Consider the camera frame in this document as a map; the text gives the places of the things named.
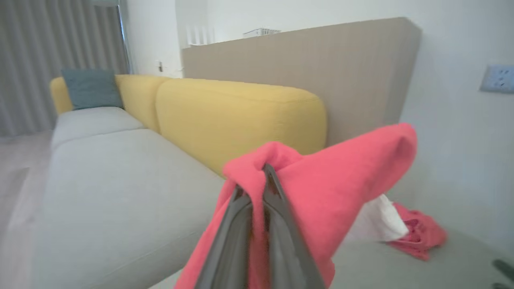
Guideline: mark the beige wooden partition panel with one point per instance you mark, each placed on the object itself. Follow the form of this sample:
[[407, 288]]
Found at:
[[341, 72]]

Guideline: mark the yellow sofa armrest cushion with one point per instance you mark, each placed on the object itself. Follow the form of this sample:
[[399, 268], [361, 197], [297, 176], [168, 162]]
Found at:
[[59, 94]]

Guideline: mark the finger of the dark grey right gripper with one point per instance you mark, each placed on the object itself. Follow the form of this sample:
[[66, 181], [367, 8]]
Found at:
[[505, 269], [500, 286]]

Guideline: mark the large grey sofa seat cushion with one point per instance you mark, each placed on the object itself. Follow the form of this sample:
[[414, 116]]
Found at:
[[461, 269]]

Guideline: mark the grey pleated curtain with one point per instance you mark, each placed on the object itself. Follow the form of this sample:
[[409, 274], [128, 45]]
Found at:
[[40, 60]]

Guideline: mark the long yellow sofa back cushion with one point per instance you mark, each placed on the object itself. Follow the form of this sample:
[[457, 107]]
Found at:
[[241, 120]]

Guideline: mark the teal throw pillow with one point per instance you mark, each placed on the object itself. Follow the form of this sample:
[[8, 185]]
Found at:
[[92, 88]]

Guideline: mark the white slatted object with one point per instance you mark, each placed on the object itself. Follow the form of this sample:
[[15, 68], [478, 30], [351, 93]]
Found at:
[[198, 36]]

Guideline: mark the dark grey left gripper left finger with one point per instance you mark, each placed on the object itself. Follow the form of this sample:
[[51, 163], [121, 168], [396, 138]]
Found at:
[[233, 241]]

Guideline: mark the red shorts white trim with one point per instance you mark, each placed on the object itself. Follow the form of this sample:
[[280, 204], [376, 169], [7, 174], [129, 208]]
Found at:
[[421, 237]]

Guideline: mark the blue-grey wall socket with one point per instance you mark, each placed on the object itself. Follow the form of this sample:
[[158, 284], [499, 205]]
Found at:
[[498, 79]]

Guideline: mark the red basketball jersey white sleeves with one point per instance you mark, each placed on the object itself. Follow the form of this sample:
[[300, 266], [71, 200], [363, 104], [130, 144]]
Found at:
[[341, 172]]

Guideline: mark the chrome vertical pole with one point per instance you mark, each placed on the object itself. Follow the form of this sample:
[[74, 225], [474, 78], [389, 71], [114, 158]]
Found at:
[[125, 40]]

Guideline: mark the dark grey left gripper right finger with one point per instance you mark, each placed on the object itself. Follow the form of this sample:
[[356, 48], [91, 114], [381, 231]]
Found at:
[[287, 249]]

